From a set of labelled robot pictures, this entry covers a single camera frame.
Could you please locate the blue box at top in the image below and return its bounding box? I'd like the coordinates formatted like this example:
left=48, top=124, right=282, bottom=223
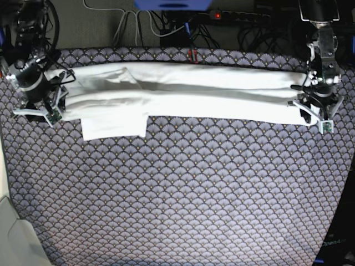
left=134, top=0, right=212, bottom=11

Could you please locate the red table clamp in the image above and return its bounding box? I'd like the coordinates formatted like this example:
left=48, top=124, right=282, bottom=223
left=188, top=48, right=199, bottom=64

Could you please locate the black power strip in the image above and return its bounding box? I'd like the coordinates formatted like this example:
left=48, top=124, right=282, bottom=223
left=209, top=11, right=271, bottom=22

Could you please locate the white cable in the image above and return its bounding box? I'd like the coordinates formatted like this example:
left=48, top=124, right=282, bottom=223
left=83, top=0, right=186, bottom=48

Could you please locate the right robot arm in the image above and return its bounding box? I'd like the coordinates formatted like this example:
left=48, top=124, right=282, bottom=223
left=1, top=1, right=76, bottom=126

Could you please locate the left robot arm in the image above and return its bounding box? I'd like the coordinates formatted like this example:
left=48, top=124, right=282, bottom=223
left=291, top=1, right=344, bottom=134

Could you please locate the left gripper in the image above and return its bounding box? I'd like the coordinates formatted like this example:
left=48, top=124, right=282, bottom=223
left=288, top=83, right=344, bottom=134

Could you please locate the white printed T-shirt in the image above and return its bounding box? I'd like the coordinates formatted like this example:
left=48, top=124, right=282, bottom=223
left=63, top=62, right=306, bottom=141

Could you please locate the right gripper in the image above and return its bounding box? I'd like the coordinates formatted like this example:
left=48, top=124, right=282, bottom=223
left=7, top=54, right=75, bottom=127

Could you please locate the fan-patterned grey tablecloth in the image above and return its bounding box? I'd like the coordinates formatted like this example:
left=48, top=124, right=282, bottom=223
left=0, top=46, right=355, bottom=266

